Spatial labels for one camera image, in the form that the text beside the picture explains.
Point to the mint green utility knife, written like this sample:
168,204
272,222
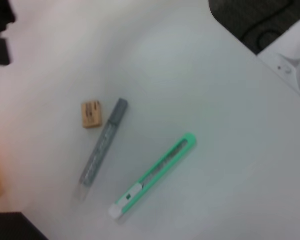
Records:
188,140

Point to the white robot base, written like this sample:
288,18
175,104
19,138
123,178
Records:
290,60

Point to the beige eraser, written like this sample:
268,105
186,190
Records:
91,115

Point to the grey marker pen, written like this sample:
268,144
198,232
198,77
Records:
102,150

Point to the black mesh pen holder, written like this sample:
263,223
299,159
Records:
10,228

